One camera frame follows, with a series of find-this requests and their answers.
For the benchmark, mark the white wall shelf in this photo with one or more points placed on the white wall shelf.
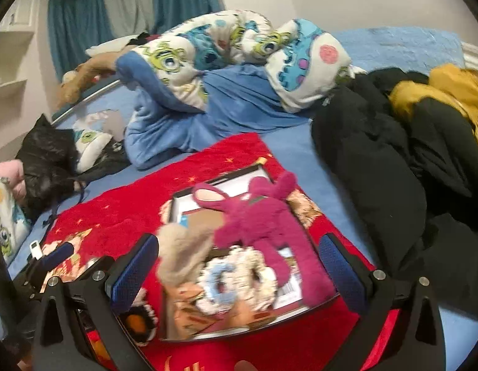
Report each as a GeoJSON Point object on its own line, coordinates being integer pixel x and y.
{"type": "Point", "coordinates": [11, 85]}

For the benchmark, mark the small white clip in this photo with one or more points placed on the small white clip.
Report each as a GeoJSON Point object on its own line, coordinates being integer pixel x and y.
{"type": "Point", "coordinates": [35, 250]}

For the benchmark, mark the black bag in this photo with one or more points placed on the black bag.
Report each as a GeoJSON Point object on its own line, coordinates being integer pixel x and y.
{"type": "Point", "coordinates": [45, 150]}

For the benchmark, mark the beige furry hair clip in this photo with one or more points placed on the beige furry hair clip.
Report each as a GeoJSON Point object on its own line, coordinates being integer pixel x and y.
{"type": "Point", "coordinates": [181, 251]}

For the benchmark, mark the teal curtain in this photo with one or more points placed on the teal curtain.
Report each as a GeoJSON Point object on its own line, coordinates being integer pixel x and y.
{"type": "Point", "coordinates": [72, 23]}

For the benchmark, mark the silver bed rail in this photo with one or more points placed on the silver bed rail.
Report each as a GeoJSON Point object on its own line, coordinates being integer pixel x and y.
{"type": "Point", "coordinates": [88, 98]}

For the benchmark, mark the mustard yellow garment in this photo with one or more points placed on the mustard yellow garment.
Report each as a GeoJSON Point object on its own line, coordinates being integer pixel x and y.
{"type": "Point", "coordinates": [447, 81]}

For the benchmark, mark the cream crochet scrunchie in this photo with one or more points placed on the cream crochet scrunchie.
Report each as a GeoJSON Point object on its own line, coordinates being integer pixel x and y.
{"type": "Point", "coordinates": [260, 274]}

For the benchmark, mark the white cloth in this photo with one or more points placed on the white cloth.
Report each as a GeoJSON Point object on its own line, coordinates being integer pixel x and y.
{"type": "Point", "coordinates": [107, 46]}

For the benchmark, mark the black jacket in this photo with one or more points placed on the black jacket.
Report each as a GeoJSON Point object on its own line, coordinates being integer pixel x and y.
{"type": "Point", "coordinates": [378, 143]}

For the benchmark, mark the monster print cloth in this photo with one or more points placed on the monster print cloth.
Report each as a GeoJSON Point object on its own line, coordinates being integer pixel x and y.
{"type": "Point", "coordinates": [3, 208]}

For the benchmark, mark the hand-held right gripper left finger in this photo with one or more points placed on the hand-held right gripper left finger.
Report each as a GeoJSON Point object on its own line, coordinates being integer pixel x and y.
{"type": "Point", "coordinates": [132, 274]}

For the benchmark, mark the black shallow box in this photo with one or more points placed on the black shallow box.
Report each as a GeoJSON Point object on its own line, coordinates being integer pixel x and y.
{"type": "Point", "coordinates": [223, 181]}

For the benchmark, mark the magenta plush bear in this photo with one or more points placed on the magenta plush bear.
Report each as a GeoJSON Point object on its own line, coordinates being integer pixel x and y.
{"type": "Point", "coordinates": [258, 220]}

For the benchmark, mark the monster print pillow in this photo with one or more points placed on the monster print pillow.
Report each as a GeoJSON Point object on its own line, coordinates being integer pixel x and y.
{"type": "Point", "coordinates": [90, 143]}

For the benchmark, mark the orange snack packet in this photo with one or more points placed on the orange snack packet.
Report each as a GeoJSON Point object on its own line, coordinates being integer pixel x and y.
{"type": "Point", "coordinates": [185, 311]}

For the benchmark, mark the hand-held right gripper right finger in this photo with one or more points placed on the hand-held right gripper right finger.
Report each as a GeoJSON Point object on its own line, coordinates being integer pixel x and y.
{"type": "Point", "coordinates": [341, 274]}

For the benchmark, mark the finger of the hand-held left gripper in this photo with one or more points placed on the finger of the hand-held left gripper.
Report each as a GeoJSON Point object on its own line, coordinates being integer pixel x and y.
{"type": "Point", "coordinates": [56, 257]}

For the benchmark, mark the blue bed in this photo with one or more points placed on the blue bed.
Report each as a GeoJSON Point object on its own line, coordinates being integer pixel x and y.
{"type": "Point", "coordinates": [331, 170]}

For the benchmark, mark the red plush blanket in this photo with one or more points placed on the red plush blanket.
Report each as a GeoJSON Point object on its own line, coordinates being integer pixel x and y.
{"type": "Point", "coordinates": [127, 201]}

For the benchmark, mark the white bed frame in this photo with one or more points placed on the white bed frame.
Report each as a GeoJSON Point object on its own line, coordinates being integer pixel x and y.
{"type": "Point", "coordinates": [474, 56]}

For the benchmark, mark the light blue scrunchie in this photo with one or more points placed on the light blue scrunchie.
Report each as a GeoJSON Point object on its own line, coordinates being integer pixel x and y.
{"type": "Point", "coordinates": [214, 282]}

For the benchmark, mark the cartoon monster printed blanket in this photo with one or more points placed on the cartoon monster printed blanket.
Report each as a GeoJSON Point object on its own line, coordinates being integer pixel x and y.
{"type": "Point", "coordinates": [173, 58]}

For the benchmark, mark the brown plush toy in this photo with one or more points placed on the brown plush toy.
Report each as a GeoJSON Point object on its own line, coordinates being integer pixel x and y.
{"type": "Point", "coordinates": [84, 73]}

